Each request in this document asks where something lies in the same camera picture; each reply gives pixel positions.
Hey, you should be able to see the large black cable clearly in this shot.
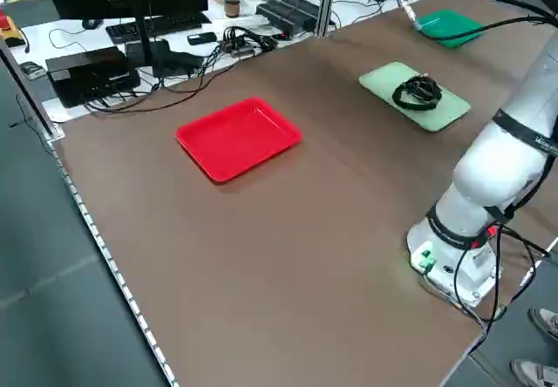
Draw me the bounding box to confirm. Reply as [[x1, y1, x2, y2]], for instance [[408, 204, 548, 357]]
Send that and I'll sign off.
[[391, 74, 445, 112]]

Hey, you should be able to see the small black cable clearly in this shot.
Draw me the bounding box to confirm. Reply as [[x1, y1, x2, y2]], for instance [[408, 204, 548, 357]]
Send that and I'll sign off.
[[401, 74, 440, 101]]

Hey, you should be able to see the red plastic tray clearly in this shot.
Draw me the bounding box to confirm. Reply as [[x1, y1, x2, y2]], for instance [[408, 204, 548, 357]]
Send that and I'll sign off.
[[174, 96, 304, 184]]

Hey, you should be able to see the pale green flat tray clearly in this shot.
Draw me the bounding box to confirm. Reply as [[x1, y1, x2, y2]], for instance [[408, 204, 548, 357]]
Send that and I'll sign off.
[[358, 60, 472, 133]]

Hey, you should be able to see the dark green plastic tray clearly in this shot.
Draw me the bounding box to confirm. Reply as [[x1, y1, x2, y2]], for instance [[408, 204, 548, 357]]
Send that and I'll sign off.
[[413, 9, 486, 50]]

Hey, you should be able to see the black phone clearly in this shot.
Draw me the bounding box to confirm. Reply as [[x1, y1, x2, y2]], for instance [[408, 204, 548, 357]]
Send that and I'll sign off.
[[187, 31, 218, 46]]

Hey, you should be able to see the black ribbed case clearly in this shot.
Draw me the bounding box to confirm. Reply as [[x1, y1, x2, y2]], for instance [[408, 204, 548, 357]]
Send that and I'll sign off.
[[255, 0, 327, 39]]

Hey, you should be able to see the black keyboard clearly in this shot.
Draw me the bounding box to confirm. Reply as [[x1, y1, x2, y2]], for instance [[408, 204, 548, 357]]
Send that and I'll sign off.
[[105, 11, 214, 44]]

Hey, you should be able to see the aluminium table edge strip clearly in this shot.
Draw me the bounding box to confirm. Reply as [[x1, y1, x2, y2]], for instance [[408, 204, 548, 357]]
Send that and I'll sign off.
[[51, 136, 180, 387]]

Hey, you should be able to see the black electronics box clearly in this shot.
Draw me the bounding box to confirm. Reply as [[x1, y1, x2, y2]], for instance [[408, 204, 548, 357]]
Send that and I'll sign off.
[[45, 45, 141, 109]]

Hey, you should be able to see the person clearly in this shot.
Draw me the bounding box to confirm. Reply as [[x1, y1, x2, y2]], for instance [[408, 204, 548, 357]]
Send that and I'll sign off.
[[510, 307, 558, 387]]

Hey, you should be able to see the yellow emergency stop box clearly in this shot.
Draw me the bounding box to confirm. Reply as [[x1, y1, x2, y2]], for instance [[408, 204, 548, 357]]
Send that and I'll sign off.
[[0, 10, 26, 49]]

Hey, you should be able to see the black desk cable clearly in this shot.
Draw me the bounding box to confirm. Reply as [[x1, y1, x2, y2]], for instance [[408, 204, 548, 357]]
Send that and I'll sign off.
[[85, 51, 228, 114]]

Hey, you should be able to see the cable hub with plugs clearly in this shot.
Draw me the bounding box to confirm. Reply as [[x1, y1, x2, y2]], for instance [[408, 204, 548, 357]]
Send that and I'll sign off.
[[221, 26, 280, 58]]

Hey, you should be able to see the aluminium frame post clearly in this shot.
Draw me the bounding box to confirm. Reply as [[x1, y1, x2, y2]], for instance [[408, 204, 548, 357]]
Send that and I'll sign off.
[[313, 0, 340, 38]]

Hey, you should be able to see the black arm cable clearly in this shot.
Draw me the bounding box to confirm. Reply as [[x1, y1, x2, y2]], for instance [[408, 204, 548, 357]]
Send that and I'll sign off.
[[453, 223, 551, 332]]

